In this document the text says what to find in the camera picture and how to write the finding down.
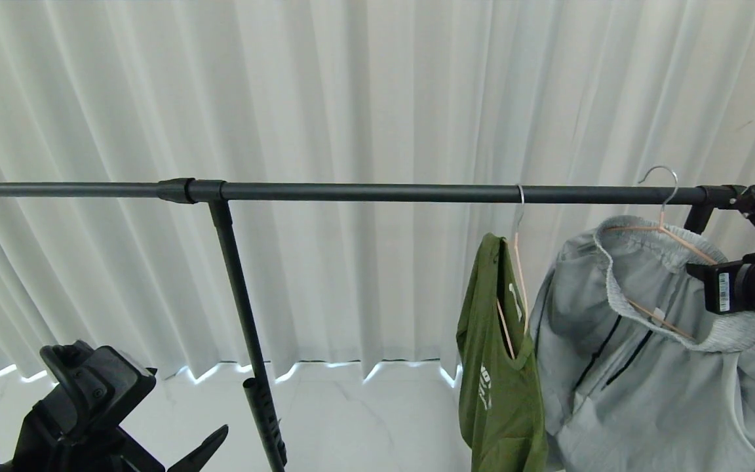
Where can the black clothes rack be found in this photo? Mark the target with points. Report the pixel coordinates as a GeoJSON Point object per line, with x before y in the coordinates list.
{"type": "Point", "coordinates": [351, 192]}

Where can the green long-sleeved shirt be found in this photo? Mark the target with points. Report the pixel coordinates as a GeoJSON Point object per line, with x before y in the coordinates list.
{"type": "Point", "coordinates": [502, 406]}

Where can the pale grey shorts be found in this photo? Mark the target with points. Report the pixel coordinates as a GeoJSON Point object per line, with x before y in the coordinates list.
{"type": "Point", "coordinates": [646, 393]}

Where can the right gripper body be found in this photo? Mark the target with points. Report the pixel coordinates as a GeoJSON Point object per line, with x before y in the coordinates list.
{"type": "Point", "coordinates": [751, 288]}

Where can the pink clothes hanger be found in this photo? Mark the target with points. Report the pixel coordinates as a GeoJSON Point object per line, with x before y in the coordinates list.
{"type": "Point", "coordinates": [520, 262]}
{"type": "Point", "coordinates": [662, 223]}

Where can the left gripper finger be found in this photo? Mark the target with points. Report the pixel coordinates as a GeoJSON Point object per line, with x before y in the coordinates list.
{"type": "Point", "coordinates": [200, 452]}

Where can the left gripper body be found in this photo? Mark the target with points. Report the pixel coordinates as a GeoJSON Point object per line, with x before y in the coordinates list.
{"type": "Point", "coordinates": [76, 455]}

